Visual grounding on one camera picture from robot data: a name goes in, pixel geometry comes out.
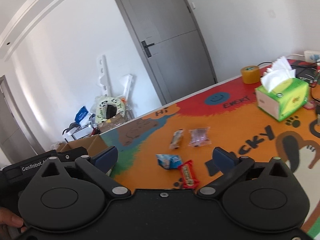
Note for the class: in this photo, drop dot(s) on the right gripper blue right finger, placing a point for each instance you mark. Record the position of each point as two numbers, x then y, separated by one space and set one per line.
232 169

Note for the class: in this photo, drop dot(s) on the brown cardboard snack box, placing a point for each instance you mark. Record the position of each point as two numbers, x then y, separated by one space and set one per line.
90 146

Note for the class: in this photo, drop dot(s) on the clear brown bar snack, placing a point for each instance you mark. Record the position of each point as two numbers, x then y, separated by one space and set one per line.
176 139

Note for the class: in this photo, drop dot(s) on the black metal shoe rack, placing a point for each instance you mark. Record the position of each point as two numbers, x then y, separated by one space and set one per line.
74 133

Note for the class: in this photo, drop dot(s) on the green tissue box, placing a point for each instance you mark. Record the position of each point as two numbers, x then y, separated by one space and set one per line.
281 93

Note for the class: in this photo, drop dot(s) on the yellow packing tape roll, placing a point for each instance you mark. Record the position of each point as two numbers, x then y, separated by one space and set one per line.
250 75

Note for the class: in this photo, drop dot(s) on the SF cardboard box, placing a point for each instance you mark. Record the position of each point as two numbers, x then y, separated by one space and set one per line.
111 123

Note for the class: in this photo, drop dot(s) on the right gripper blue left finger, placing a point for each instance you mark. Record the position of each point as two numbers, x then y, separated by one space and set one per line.
96 168

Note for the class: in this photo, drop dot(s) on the pink snack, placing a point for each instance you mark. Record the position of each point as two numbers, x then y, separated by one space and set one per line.
199 137

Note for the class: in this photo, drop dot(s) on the grey room door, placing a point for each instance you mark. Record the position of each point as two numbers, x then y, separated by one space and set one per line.
171 46

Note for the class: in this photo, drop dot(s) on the colourful cartoon table mat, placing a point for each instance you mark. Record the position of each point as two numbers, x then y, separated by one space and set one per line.
236 124

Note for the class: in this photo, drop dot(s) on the red candy bar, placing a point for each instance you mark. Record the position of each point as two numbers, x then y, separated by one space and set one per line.
189 179

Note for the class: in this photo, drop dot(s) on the blue white plastic bag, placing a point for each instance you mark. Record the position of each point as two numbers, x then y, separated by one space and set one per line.
81 114

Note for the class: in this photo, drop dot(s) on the blue snack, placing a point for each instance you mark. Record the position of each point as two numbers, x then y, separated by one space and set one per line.
169 161

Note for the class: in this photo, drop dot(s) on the white power strip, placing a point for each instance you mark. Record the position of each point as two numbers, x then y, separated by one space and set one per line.
311 56

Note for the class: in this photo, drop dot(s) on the panda print toilet seat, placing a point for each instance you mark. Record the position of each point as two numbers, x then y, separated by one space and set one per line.
108 108

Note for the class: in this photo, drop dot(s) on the person's left hand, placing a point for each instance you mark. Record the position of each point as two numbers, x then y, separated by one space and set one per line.
11 224

